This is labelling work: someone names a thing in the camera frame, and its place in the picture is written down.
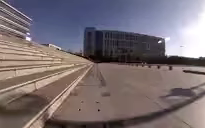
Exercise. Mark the dark glass-fronted building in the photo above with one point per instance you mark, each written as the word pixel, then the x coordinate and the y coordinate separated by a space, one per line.
pixel 123 45

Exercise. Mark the white building with striped floors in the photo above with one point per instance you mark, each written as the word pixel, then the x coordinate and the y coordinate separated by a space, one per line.
pixel 8 18

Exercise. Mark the grey stone plaza pavement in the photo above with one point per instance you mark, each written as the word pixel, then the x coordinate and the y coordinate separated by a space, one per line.
pixel 133 86

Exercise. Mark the low raised stone platform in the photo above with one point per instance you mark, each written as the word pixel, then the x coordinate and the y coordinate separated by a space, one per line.
pixel 200 72

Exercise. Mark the low white building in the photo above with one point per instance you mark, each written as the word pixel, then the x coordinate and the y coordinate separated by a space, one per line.
pixel 52 46

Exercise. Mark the wide pale stone steps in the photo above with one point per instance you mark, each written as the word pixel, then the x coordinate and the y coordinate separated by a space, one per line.
pixel 20 58

